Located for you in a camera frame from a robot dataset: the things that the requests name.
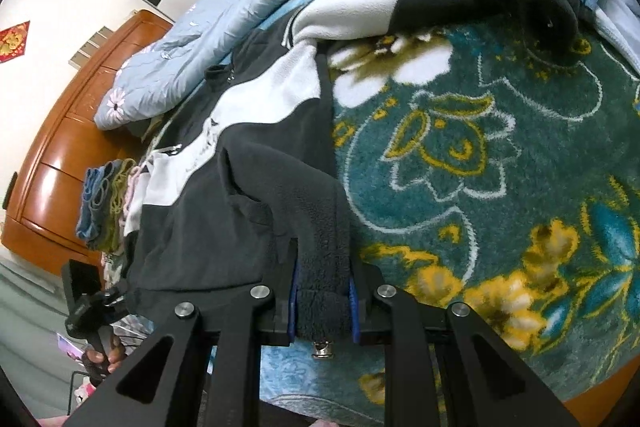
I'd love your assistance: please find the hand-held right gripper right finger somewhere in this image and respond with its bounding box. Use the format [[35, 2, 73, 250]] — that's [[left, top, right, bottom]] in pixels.
[[347, 257, 581, 427]]

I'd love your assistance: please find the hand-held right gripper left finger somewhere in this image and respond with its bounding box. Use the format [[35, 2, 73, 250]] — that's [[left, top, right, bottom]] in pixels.
[[65, 257, 301, 427]]

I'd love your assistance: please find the black and white fleece jacket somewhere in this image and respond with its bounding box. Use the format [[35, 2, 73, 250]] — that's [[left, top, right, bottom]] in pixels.
[[122, 0, 581, 353]]

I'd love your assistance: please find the person's left hand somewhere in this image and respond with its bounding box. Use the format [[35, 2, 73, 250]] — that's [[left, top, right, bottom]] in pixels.
[[81, 334, 127, 376]]

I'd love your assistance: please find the blue folded cloth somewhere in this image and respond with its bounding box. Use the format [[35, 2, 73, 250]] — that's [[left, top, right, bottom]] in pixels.
[[75, 164, 110, 252]]

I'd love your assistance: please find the olive folded cloth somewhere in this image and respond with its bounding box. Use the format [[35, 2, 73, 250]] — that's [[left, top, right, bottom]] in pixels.
[[97, 158, 137, 254]]

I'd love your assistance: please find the pink folded cloth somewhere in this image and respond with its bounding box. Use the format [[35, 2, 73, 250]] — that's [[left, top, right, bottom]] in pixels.
[[119, 159, 153, 240]]

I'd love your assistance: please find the wooden headboard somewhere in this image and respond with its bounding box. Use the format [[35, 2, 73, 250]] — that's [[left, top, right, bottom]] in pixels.
[[0, 9, 173, 278]]

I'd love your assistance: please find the teal floral plush blanket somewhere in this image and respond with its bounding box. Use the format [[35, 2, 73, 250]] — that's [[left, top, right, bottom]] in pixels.
[[102, 0, 640, 418]]

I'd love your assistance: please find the light blue daisy quilt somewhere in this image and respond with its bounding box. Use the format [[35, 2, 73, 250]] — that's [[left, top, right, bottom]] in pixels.
[[94, 0, 426, 130]]

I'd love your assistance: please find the white wall vent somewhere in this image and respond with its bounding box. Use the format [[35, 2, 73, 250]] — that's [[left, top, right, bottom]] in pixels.
[[67, 26, 117, 70]]

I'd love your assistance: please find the wooden bed rail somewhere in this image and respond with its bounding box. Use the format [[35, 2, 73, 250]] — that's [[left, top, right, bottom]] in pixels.
[[547, 357, 640, 427]]

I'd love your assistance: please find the red wall decoration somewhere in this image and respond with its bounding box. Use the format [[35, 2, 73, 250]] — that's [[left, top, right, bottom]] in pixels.
[[0, 21, 31, 64]]

